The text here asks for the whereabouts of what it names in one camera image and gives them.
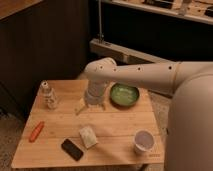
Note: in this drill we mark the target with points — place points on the grey metal beam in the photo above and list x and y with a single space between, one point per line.
111 53

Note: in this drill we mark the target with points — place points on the metal pole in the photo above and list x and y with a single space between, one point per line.
101 36

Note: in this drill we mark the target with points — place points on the black smartphone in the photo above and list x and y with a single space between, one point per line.
71 149

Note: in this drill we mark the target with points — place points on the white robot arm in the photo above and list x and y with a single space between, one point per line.
189 142

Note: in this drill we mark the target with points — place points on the white paper cup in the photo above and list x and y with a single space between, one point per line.
143 142

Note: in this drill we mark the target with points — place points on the green bowl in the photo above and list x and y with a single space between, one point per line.
124 95

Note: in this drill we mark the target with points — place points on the clear plastic bottle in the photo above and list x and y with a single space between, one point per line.
49 95

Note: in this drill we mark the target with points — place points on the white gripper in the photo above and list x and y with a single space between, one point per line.
94 95

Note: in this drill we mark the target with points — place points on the cluttered back shelf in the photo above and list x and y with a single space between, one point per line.
193 10

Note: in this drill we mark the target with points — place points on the orange carrot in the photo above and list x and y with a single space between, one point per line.
37 130

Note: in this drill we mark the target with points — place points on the wooden table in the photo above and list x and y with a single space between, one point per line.
98 136

